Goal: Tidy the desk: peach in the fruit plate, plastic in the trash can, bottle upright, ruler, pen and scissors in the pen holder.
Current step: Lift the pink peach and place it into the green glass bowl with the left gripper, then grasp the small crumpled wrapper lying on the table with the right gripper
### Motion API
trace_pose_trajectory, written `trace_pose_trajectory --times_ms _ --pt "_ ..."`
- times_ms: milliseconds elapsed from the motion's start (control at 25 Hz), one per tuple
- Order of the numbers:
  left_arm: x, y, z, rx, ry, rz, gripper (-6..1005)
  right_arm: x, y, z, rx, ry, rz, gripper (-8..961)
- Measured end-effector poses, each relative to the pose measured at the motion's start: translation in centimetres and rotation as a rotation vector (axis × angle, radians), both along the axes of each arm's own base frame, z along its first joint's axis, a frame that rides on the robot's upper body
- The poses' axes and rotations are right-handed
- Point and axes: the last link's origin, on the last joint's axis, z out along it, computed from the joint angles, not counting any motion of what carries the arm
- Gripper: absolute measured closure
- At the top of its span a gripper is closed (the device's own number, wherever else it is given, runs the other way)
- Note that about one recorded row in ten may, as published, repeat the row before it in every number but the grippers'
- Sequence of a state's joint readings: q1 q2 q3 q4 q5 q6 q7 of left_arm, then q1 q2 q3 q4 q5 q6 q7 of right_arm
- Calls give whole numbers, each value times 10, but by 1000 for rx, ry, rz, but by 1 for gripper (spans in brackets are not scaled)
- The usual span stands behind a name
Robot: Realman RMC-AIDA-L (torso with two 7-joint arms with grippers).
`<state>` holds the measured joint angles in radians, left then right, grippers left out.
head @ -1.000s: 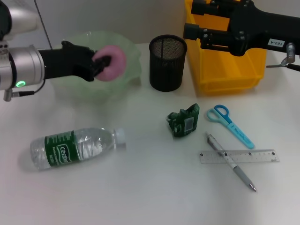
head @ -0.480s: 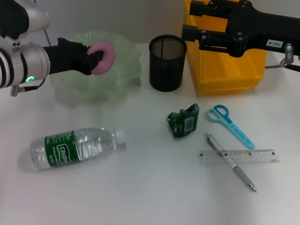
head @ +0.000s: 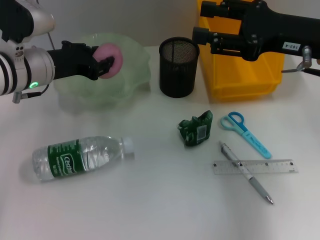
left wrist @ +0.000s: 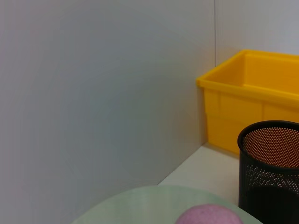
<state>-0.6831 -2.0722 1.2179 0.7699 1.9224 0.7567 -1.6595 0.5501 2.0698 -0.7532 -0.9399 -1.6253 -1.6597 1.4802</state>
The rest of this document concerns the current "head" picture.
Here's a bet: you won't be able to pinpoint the clear plastic ruler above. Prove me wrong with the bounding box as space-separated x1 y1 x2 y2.
212 158 299 176

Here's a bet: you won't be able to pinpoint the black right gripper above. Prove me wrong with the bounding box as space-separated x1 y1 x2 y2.
191 0 320 62

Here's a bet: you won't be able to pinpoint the yellow plastic bin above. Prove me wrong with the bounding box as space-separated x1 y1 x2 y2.
196 0 286 102

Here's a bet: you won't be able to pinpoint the white grey pen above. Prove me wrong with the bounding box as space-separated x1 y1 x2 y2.
218 140 274 206

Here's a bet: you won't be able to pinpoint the pink peach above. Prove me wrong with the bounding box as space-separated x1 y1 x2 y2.
92 42 124 80

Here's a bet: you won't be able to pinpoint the clear green-label water bottle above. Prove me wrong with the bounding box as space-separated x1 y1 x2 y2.
31 136 136 183

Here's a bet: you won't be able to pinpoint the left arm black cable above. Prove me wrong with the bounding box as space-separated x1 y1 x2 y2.
12 83 51 104

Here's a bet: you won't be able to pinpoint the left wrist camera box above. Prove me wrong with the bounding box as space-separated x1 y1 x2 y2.
0 0 56 44

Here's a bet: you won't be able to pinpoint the green plastic wrapper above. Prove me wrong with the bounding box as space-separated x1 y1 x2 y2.
177 109 214 148

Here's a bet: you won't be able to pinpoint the black mesh pen holder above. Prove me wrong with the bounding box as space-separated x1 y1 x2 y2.
158 36 200 99

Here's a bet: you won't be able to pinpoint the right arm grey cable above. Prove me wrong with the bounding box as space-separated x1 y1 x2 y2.
281 45 320 77

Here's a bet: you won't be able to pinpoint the blue scissors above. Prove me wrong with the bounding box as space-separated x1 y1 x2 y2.
219 111 272 160

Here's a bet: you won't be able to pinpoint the green glass fruit plate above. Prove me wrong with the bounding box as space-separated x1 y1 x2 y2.
53 32 153 112

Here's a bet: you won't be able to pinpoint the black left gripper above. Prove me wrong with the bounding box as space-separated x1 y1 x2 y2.
46 40 116 81

